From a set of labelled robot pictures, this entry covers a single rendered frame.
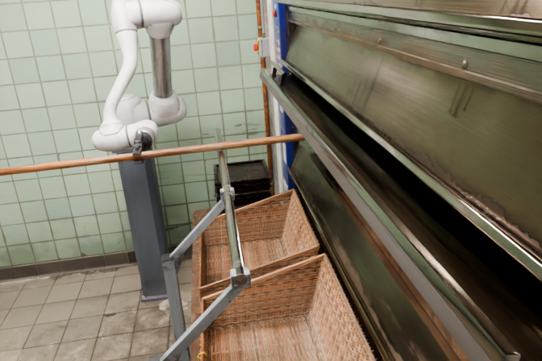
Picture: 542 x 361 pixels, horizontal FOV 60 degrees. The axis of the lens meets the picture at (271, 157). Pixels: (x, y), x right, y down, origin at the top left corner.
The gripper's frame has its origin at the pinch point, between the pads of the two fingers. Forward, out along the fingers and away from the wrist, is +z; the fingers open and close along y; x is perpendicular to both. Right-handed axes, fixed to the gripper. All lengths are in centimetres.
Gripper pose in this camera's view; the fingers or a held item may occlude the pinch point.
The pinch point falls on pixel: (138, 155)
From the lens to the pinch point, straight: 192.9
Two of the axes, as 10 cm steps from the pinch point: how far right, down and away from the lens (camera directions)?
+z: 1.4, 3.3, -9.3
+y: 0.7, 9.4, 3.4
